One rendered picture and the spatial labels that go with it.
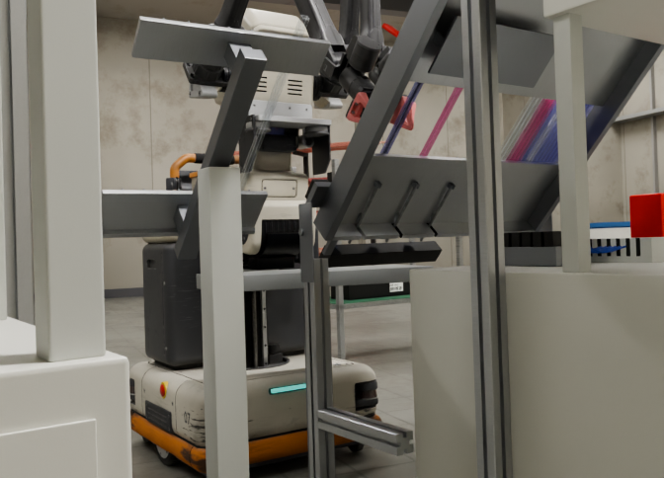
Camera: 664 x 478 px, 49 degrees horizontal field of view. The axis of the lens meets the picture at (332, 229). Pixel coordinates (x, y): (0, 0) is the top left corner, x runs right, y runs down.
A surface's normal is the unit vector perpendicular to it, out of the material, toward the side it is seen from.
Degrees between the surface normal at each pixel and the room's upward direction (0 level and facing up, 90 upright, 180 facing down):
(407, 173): 133
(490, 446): 90
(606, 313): 90
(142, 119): 90
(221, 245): 90
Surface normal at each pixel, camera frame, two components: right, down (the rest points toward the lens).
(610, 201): 0.39, -0.03
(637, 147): -0.92, 0.03
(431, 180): 0.44, 0.65
